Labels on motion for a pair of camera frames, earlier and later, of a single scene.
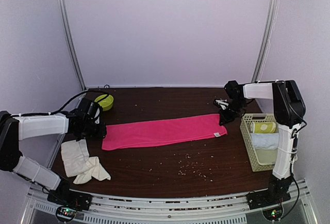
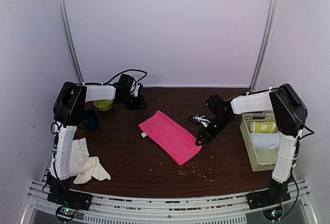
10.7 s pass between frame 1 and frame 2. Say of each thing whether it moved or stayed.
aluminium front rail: stayed
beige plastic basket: stayed
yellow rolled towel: stayed
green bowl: stayed
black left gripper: moved
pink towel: moved
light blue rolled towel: stayed
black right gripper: moved
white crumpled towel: stayed
